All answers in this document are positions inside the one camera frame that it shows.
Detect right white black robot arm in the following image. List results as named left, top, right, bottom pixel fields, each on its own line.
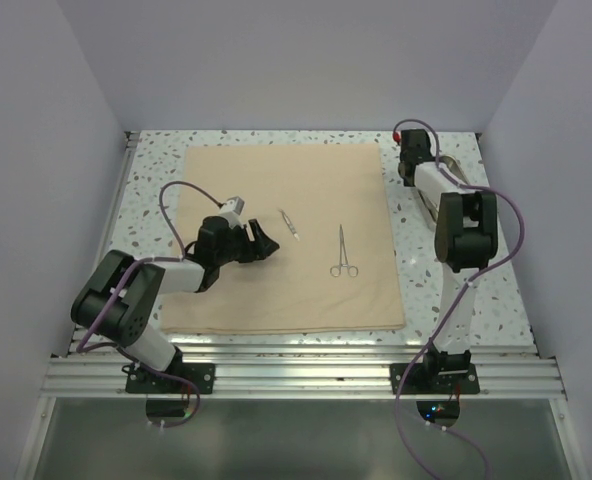
left=393, top=129, right=498, bottom=393

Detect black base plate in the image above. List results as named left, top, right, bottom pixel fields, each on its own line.
left=401, top=364, right=481, bottom=396
left=121, top=362, right=216, bottom=395

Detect beige cloth wrap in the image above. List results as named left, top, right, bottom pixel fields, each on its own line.
left=160, top=144, right=406, bottom=334

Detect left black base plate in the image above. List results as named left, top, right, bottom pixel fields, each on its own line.
left=121, top=362, right=216, bottom=395

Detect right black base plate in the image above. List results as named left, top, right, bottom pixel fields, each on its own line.
left=401, top=364, right=481, bottom=396

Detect curved tip steel tweezers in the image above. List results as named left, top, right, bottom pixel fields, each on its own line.
left=278, top=209, right=300, bottom=241

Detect stainless steel tray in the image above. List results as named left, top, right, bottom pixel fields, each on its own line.
left=414, top=155, right=467, bottom=230

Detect steel hemostat clamp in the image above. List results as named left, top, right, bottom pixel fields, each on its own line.
left=329, top=224, right=359, bottom=278

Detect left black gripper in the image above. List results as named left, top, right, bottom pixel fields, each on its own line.
left=215, top=219, right=278, bottom=266

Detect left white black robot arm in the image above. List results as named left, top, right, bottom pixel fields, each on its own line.
left=71, top=216, right=280, bottom=393

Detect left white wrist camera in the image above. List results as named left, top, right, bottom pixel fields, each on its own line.
left=219, top=196, right=245, bottom=228

